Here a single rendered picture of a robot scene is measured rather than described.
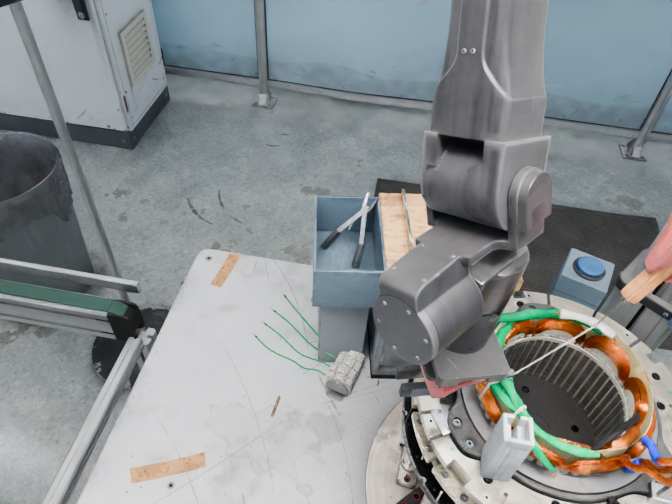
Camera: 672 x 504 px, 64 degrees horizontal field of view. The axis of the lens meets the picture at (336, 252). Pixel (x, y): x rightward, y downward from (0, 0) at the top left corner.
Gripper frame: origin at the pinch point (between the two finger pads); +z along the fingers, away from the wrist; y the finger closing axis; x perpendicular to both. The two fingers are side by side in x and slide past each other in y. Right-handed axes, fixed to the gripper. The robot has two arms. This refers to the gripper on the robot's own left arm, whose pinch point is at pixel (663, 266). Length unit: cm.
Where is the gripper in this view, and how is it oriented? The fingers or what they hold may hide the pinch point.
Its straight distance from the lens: 52.9
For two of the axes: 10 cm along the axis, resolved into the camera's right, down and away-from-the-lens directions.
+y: 8.8, 4.6, 1.2
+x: 2.3, -6.4, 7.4
